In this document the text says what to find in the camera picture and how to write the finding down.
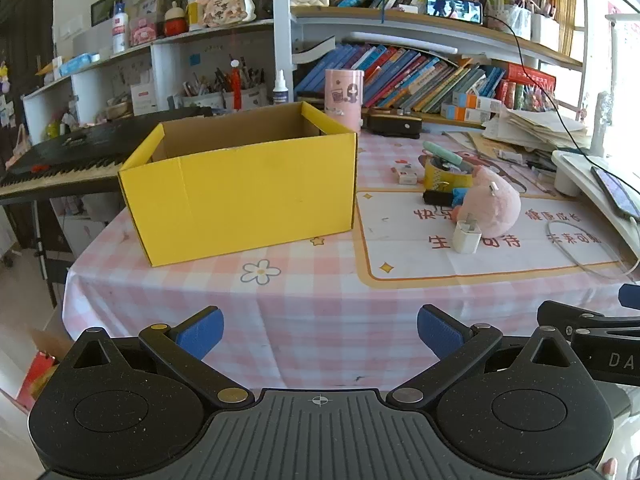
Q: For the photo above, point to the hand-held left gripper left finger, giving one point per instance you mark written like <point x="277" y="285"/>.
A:
<point x="197" y="332"/>

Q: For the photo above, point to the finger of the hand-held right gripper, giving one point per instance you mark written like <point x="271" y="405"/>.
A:
<point x="560" y="316"/>
<point x="631" y="295"/>

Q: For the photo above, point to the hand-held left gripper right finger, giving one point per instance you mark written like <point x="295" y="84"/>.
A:
<point x="440" y="330"/>

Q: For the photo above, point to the white charger plug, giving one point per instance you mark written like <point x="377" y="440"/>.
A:
<point x="467" y="237"/>

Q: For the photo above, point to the pink plush toy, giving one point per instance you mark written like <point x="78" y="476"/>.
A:
<point x="492" y="207"/>

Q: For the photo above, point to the black clip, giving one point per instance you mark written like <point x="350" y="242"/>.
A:
<point x="436" y="197"/>

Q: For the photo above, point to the blue packet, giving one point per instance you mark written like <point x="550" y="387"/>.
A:
<point x="459" y="196"/>

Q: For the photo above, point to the yellow cardboard box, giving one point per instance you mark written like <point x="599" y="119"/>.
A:
<point x="240" y="200"/>

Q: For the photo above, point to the yellow tape roll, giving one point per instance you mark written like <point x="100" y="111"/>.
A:
<point x="442" y="177"/>

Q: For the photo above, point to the pink checked cloth desktop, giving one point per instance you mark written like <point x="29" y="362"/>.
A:
<point x="300" y="310"/>

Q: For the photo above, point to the dark smartphone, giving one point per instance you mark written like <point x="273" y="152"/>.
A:
<point x="617" y="195"/>

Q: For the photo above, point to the white plastic container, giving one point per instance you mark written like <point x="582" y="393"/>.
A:
<point x="575" y="165"/>

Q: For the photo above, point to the brown cardboard box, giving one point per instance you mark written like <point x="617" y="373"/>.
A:
<point x="50" y="342"/>

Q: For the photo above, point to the small white eraser box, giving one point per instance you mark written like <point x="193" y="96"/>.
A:
<point x="406" y="176"/>

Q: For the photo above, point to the red paper bag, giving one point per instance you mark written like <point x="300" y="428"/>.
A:
<point x="37" y="380"/>

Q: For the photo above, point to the black keyboard stand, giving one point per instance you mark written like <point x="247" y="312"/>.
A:
<point x="42" y="250"/>

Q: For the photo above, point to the mint green gadget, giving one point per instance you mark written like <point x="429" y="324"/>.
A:
<point x="440" y="151"/>

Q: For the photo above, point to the pile of papers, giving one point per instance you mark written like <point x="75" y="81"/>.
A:
<point x="540" y="127"/>

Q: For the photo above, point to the black wooden box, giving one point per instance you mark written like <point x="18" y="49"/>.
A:
<point x="395" y="124"/>

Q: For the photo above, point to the orange blue carton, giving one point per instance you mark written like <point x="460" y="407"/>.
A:
<point x="460" y="113"/>
<point x="477" y="101"/>

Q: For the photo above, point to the black keyboard piano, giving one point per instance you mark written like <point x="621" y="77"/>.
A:
<point x="75" y="145"/>

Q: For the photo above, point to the white pen holder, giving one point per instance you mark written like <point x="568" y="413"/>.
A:
<point x="205" y="99"/>
<point x="252" y="97"/>

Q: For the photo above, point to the red book box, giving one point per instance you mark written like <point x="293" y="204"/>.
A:
<point x="532" y="77"/>

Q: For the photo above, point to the pink humidifier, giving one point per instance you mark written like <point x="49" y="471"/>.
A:
<point x="344" y="105"/>

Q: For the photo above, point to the red tassel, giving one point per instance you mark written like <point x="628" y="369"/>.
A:
<point x="235" y="85"/>

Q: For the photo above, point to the white spray bottle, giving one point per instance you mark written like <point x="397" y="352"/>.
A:
<point x="281" y="92"/>

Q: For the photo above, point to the row of leaning books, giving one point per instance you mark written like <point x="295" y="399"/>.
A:
<point x="400" y="75"/>

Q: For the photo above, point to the white organizer cups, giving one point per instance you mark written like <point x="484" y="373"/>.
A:
<point x="542" y="30"/>

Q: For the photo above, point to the blue tissue pack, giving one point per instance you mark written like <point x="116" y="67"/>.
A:
<point x="80" y="64"/>

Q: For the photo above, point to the red round jar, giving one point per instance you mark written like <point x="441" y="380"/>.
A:
<point x="175" y="25"/>

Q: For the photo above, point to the white lotion bottle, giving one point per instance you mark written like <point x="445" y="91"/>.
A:
<point x="119" y="30"/>

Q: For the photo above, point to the smartphone with lit screen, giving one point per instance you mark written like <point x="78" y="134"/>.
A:
<point x="452" y="9"/>

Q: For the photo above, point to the black framed picture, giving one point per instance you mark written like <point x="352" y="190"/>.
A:
<point x="100" y="12"/>

